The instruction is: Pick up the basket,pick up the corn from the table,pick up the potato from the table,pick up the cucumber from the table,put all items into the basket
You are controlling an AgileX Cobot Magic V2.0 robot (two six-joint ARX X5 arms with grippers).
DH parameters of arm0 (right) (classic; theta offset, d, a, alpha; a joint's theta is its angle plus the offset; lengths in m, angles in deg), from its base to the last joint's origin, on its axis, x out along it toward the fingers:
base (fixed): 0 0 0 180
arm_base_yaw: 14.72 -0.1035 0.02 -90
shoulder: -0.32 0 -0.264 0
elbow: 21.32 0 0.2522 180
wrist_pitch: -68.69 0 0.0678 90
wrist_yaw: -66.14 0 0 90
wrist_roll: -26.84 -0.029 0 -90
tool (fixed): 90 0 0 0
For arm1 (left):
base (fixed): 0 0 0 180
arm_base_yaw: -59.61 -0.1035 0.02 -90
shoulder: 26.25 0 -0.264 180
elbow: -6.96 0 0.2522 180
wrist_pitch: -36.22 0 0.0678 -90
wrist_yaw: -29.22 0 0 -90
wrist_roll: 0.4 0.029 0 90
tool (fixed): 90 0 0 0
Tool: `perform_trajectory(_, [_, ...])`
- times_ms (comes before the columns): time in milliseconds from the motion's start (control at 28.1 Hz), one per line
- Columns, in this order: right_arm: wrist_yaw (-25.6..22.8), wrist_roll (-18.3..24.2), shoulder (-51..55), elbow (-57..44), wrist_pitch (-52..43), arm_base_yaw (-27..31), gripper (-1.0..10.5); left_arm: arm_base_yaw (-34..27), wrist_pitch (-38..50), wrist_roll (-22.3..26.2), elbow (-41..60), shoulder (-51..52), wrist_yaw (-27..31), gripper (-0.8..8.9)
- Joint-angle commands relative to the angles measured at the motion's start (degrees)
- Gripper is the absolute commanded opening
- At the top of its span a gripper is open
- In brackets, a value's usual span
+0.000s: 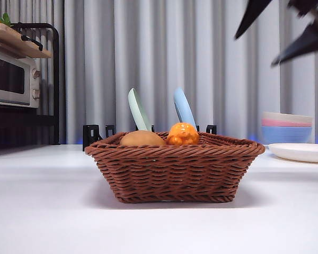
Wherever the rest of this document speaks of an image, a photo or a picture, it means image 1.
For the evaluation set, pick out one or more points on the pale green plate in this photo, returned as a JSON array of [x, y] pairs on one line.
[[137, 111]]

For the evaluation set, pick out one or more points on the grey curtain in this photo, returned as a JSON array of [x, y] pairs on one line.
[[148, 53]]

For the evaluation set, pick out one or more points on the black dish rack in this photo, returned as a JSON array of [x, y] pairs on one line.
[[91, 135]]

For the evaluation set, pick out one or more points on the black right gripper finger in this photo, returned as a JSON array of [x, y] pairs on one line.
[[304, 45], [253, 16]]

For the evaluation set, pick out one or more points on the orange-yellow corn cob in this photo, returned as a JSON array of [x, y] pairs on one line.
[[181, 133]]

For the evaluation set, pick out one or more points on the black metal shelf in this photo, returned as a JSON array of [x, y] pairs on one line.
[[57, 79]]

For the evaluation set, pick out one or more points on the pale blue plate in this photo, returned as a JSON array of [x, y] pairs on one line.
[[183, 105]]

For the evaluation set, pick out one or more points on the silver toaster oven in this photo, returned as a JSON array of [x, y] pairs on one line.
[[8, 79]]

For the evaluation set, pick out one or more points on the cream bowl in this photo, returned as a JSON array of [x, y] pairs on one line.
[[286, 116]]

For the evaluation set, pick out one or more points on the blue bowl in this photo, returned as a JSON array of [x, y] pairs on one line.
[[286, 135]]

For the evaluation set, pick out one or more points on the white flat plate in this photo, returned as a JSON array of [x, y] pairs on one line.
[[302, 152]]

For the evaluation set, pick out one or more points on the brown potato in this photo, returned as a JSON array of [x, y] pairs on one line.
[[141, 139]]

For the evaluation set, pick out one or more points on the pink bowl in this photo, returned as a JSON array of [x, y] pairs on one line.
[[279, 123]]

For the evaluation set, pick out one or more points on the brown wicker basket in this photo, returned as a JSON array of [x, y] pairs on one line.
[[175, 172]]

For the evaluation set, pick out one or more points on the green leaves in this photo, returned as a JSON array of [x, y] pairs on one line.
[[5, 19]]

